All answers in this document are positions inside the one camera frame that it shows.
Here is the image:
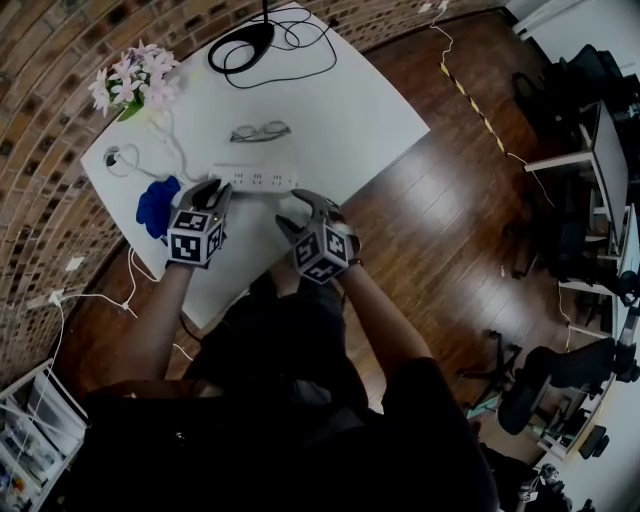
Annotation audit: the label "white office desk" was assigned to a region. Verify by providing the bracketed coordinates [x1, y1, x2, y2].
[523, 102, 632, 257]

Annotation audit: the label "person's right forearm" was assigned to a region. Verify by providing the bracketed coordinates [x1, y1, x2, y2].
[336, 263, 435, 372]

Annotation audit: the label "blue cloth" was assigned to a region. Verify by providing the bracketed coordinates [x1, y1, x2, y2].
[135, 174, 183, 240]

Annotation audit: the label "yellow black striped tape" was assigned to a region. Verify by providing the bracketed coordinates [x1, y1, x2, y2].
[439, 61, 507, 151]

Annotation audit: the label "pink flowers in pot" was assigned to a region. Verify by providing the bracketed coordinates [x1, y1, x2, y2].
[87, 40, 182, 123]

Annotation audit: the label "white power strip cable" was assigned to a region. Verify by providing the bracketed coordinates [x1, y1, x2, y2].
[103, 111, 212, 185]

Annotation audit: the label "thin-framed eyeglasses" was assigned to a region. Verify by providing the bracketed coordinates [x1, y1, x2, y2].
[229, 119, 293, 144]

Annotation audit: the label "black desk lamp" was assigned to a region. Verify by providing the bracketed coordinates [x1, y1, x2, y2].
[206, 0, 277, 74]

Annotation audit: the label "black lamp cable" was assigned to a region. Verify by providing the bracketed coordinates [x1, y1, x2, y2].
[222, 16, 340, 91]

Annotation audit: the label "white metal shelf rack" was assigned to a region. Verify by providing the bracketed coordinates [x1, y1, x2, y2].
[0, 357, 92, 512]

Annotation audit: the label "white floor cable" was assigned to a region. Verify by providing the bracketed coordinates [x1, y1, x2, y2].
[428, 9, 557, 210]
[56, 244, 195, 362]

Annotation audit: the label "white power strip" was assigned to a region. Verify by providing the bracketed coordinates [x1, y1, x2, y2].
[206, 161, 300, 195]

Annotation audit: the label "person's left forearm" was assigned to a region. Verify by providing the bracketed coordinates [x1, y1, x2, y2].
[118, 263, 195, 387]

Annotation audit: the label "black office chair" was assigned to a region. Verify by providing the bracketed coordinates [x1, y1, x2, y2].
[511, 43, 627, 132]
[498, 337, 640, 437]

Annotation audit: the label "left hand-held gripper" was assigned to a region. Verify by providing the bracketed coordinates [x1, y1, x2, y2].
[164, 178, 234, 271]

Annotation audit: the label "person's body in black clothing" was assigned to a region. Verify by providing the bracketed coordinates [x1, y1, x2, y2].
[73, 263, 497, 512]

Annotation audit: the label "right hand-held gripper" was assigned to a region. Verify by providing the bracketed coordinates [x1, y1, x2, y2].
[274, 188, 363, 286]

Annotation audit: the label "white thin cable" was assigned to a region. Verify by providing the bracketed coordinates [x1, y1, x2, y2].
[19, 304, 65, 427]

